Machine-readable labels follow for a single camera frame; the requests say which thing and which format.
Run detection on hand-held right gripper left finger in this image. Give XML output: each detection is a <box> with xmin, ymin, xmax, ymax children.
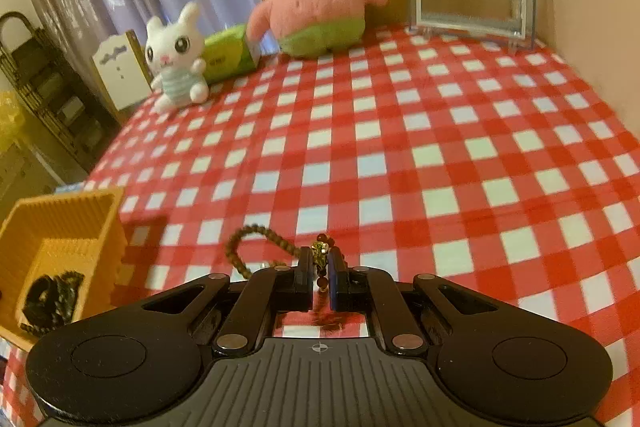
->
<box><xmin>142</xmin><ymin>247</ymin><xmax>314</xmax><ymax>356</ymax></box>

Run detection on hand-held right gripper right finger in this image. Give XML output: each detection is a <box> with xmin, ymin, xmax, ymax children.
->
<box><xmin>327</xmin><ymin>249</ymin><xmax>501</xmax><ymax>356</ymax></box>

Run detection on brown bead bracelet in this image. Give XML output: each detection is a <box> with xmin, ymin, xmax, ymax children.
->
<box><xmin>227</xmin><ymin>227</ymin><xmax>351</xmax><ymax>294</ymax></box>

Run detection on black bead necklace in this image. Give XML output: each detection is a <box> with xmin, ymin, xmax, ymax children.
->
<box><xmin>22</xmin><ymin>271</ymin><xmax>86</xmax><ymax>337</ymax></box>

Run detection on yellow plastic tray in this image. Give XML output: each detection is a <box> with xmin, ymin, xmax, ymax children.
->
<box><xmin>0</xmin><ymin>187</ymin><xmax>128</xmax><ymax>350</ymax></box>

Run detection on wide black wristband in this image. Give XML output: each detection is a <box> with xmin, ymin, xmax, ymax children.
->
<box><xmin>26</xmin><ymin>276</ymin><xmax>60</xmax><ymax>309</ymax></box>

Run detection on red checkered tablecloth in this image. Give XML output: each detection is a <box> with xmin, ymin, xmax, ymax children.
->
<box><xmin>0</xmin><ymin>22</ymin><xmax>640</xmax><ymax>427</ymax></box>

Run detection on green tissue box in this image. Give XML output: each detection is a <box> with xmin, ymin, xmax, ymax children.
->
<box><xmin>202</xmin><ymin>23</ymin><xmax>262</xmax><ymax>84</ymax></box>

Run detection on blue checkered tablecloth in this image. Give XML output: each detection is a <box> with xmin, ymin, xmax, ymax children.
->
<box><xmin>52</xmin><ymin>179</ymin><xmax>93</xmax><ymax>195</ymax></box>

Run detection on white bunny plush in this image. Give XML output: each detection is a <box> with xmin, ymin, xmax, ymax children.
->
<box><xmin>145</xmin><ymin>2</ymin><xmax>210</xmax><ymax>114</ymax></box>

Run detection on white wooden chair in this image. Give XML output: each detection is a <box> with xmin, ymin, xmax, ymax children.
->
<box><xmin>91</xmin><ymin>29</ymin><xmax>156</xmax><ymax>122</ymax></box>

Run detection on cardboard box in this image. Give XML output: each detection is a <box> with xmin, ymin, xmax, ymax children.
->
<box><xmin>0</xmin><ymin>142</ymin><xmax>56</xmax><ymax>228</ymax></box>

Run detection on black storage rack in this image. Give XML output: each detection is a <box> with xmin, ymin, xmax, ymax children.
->
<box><xmin>0</xmin><ymin>12</ymin><xmax>108</xmax><ymax>172</ymax></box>

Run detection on yellow plastic bag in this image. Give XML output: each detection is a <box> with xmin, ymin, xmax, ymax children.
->
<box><xmin>0</xmin><ymin>89</ymin><xmax>26</xmax><ymax>158</ymax></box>

